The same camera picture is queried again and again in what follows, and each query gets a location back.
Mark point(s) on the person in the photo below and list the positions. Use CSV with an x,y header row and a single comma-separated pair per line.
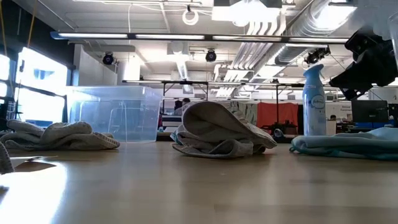
x,y
333,117
185,101

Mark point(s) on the silver ceiling duct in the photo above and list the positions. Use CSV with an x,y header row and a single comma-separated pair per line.
x,y
298,46

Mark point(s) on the black computer monitor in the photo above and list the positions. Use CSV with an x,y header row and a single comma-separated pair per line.
x,y
369,111

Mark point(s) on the long ceiling light strip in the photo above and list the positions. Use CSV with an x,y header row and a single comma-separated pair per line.
x,y
171,36

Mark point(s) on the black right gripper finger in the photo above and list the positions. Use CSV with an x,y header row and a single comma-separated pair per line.
x,y
353,94
354,81

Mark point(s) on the grey white microfiber towel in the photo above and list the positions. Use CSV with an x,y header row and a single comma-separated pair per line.
x,y
211,124

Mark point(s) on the round black ceiling camera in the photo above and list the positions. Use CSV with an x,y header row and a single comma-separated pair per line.
x,y
211,56
108,58

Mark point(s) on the black background table frame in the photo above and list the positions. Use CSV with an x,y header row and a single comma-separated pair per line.
x,y
186,82

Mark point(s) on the clear plastic storage bin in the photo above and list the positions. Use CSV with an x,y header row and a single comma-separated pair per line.
x,y
395,37
124,109

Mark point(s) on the light blue Febreze spray bottle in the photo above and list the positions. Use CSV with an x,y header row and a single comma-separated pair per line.
x,y
314,109

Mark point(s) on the black ceiling camera cluster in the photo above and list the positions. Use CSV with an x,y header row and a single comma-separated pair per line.
x,y
317,55

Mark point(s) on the orange hanging cloth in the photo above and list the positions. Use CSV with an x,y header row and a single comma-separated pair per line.
x,y
276,113

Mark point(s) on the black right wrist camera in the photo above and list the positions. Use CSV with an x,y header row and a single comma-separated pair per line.
x,y
363,42

